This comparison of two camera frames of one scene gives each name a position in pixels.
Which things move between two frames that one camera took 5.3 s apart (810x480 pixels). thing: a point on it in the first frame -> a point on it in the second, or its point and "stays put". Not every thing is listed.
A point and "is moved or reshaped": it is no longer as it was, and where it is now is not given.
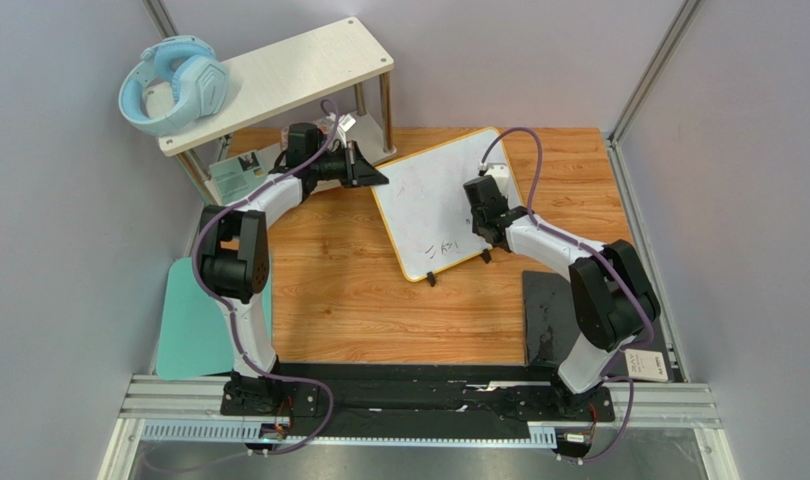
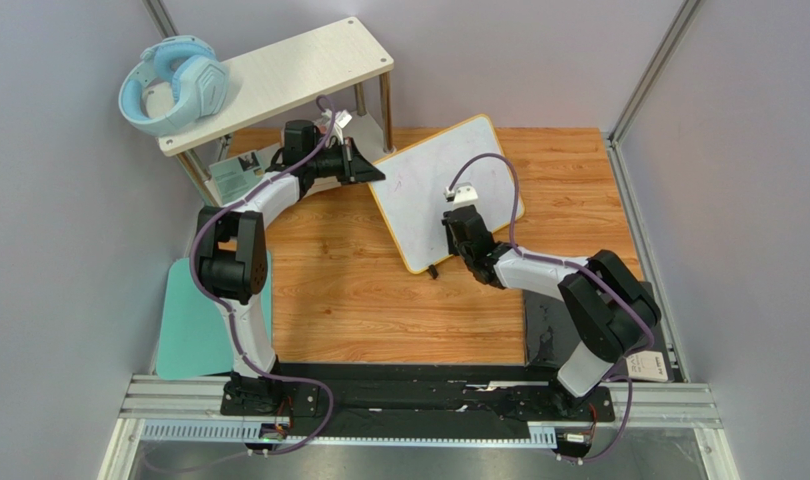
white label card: (646, 365) stays put
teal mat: (197, 337) stays put
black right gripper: (488, 226) -> (456, 222)
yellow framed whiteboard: (425, 210) is moved or reshaped
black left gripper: (356, 169) stays put
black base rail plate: (414, 400) stays put
